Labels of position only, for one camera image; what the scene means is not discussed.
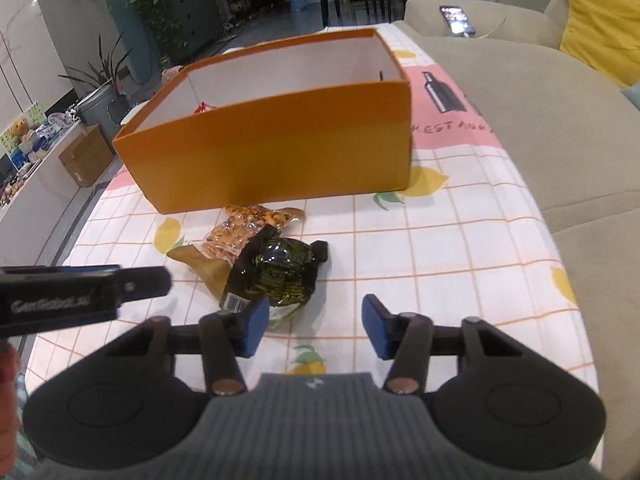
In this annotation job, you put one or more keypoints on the dark grey cabinet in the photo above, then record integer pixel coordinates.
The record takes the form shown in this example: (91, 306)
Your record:
(197, 15)

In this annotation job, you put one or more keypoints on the yellow cushion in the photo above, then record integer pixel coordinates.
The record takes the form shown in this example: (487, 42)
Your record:
(600, 15)

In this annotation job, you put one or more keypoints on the brown cardboard carton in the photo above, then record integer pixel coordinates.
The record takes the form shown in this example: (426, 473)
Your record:
(87, 157)

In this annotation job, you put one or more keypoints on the cluster of plush toys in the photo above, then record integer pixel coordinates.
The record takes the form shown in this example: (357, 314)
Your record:
(25, 135)

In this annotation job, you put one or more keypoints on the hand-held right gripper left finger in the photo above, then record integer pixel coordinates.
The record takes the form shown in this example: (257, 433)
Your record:
(255, 325)

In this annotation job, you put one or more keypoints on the red and white snack packet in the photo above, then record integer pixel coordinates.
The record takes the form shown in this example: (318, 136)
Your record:
(205, 107)

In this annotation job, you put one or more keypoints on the person's left hand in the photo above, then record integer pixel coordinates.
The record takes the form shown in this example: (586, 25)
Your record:
(7, 375)

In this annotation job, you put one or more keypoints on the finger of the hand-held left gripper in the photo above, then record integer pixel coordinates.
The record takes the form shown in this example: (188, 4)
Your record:
(85, 270)
(147, 282)

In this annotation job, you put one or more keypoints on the black smartphone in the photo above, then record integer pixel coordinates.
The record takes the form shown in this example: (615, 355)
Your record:
(456, 20)

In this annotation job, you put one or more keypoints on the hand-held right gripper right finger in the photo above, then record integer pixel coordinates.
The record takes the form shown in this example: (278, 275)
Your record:
(375, 327)

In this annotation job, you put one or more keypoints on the checked lemon print tablecloth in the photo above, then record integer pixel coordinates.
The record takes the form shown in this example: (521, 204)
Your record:
(450, 260)

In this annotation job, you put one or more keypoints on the orange cardboard box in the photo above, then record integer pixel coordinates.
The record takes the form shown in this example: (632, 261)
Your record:
(280, 160)

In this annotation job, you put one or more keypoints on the white low cabinet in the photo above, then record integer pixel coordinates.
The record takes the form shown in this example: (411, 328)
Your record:
(45, 175)

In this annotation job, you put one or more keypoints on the orange nut snack packet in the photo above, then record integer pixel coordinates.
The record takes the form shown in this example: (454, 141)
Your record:
(235, 232)

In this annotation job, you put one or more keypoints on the dark green snack packet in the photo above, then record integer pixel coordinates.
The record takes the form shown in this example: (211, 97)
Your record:
(275, 270)

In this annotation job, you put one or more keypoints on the beige sofa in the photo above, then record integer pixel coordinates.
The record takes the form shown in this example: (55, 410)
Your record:
(575, 135)

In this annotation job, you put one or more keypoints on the teal patterned cloth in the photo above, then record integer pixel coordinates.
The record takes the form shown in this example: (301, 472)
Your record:
(27, 430)

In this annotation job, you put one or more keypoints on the potted plant in grey pot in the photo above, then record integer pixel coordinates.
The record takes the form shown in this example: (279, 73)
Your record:
(100, 110)

